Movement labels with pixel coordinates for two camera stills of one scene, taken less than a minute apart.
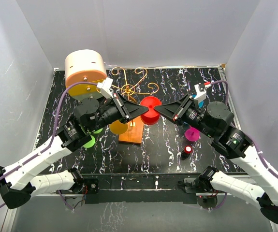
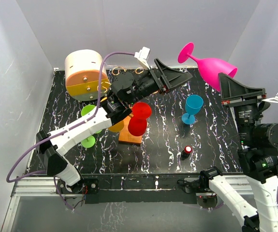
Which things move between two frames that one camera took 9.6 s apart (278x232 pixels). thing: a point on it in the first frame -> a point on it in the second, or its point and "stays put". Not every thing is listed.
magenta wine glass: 192,134 -> 210,68
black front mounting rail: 141,188 stays put
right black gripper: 173,110 -> 230,89
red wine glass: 151,117 -> 138,123
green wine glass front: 90,143 stays put
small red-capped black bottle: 188,149 stays put
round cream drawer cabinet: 84,65 stays put
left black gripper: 127,110 -> 172,77
